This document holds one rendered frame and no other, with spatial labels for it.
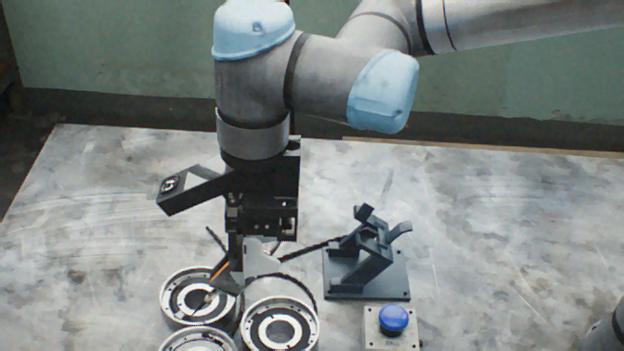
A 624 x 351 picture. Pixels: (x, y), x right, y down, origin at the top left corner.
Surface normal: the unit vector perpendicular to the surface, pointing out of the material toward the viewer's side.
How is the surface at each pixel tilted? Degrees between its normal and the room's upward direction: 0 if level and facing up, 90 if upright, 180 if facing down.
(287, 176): 90
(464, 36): 109
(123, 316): 0
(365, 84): 55
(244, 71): 84
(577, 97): 90
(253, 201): 0
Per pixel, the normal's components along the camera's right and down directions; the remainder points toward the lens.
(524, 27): -0.21, 0.84
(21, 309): 0.05, -0.76
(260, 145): 0.28, 0.64
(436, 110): -0.04, 0.65
